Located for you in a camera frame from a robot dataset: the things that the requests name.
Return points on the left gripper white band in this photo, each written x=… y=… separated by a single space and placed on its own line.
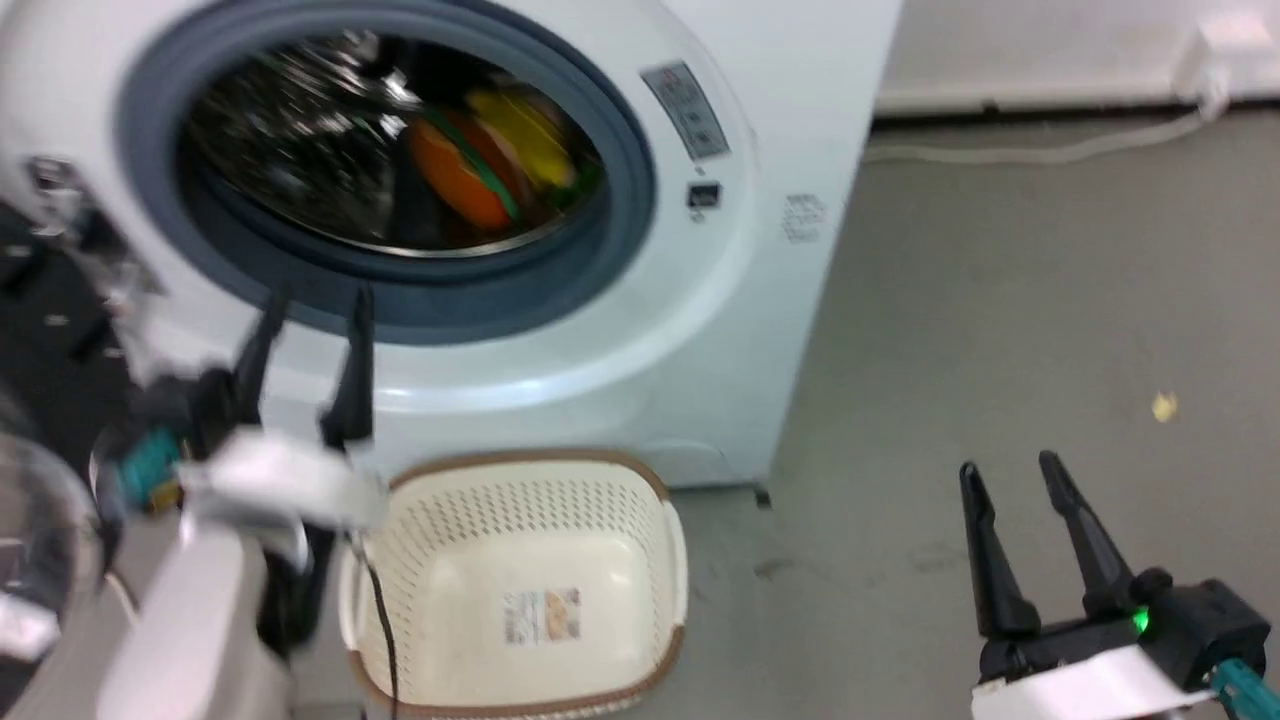
x=270 y=480

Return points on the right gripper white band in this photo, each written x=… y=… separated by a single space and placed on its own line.
x=1130 y=650

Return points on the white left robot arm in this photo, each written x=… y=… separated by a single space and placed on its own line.
x=190 y=630

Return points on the cream perforated laundry basket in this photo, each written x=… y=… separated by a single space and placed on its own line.
x=540 y=540

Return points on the white front-load washing machine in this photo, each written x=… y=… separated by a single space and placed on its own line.
x=620 y=330

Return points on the yellow plush toy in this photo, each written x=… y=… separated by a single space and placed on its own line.
x=522 y=135

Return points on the green plush piece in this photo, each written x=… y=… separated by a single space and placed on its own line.
x=578 y=186

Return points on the small yellow floor scrap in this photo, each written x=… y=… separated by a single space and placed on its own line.
x=1164 y=406

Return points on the orange yellow green clothes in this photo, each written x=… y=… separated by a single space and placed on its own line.
x=455 y=178

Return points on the dark glass washer door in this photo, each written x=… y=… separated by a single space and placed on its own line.
x=50 y=330

